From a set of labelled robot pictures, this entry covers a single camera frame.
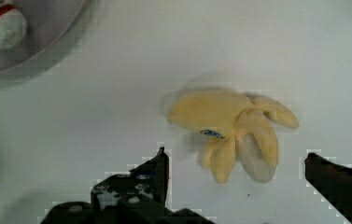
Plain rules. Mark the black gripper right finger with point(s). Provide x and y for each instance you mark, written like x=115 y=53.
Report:
x=333 y=181

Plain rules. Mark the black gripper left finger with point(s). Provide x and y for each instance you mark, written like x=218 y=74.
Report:
x=137 y=197

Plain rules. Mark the yellow plush banana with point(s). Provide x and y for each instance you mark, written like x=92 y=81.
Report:
x=238 y=127

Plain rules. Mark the grey round plate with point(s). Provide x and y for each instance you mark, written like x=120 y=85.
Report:
x=48 y=21

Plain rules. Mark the red ketchup bottle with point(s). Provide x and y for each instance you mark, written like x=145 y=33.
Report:
x=13 y=25

